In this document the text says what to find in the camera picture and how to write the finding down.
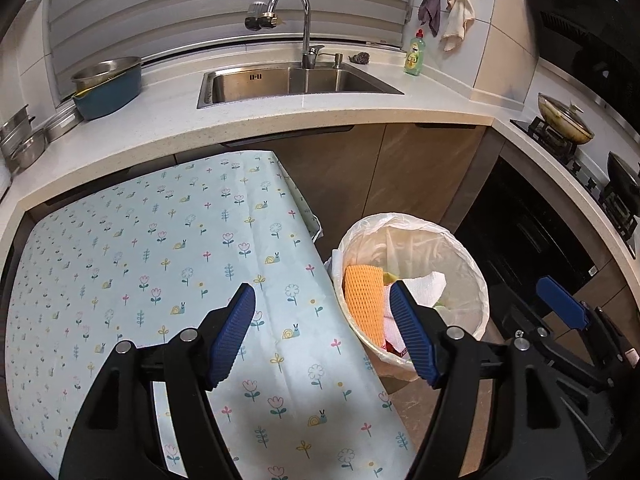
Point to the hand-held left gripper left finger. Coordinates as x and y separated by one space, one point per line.
232 335

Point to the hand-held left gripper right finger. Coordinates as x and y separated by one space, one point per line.
415 335

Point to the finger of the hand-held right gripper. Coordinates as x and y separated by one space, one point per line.
570 360
560 302

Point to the pink wrapper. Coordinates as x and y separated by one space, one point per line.
395 335

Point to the round waste bin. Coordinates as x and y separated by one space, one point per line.
395 369

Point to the white paper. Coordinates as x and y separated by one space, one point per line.
425 287

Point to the orange foam net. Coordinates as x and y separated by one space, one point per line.
365 305

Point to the green yellow plastic package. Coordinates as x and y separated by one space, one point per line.
391 277

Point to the white lined trash bin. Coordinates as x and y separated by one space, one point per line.
465 270

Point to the black built-in oven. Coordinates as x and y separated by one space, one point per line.
530 230

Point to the floral tablecloth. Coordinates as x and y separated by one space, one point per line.
175 240

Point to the gas stove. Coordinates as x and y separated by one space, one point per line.
590 165

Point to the black wok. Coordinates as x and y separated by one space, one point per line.
625 172

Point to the wooden base cabinet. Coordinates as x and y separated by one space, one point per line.
400 170

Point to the wok with glass lid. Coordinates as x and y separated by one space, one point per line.
565 117

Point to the stainless steel sink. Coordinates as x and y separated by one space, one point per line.
300 85

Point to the blue basin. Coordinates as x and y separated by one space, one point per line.
110 100

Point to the stack of steel trays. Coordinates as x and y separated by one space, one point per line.
62 122

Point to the green dish soap bottle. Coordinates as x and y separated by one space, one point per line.
414 57

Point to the black range hood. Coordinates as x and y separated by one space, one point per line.
585 25

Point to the dark scouring pad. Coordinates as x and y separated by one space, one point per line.
360 58

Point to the sink soap dispenser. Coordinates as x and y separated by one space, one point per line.
337 60

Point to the large steel bowl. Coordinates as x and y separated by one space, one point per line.
107 67

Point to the cream hanging cloth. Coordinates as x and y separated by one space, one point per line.
457 20

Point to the stacked steel pot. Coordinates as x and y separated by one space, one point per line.
12 125

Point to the faucet water filter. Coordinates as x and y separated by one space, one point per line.
260 19

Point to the grey hanging cloth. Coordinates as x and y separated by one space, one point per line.
431 10

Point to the chrome faucet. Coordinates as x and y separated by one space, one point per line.
305 15

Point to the grey window blind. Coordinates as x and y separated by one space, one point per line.
200 5

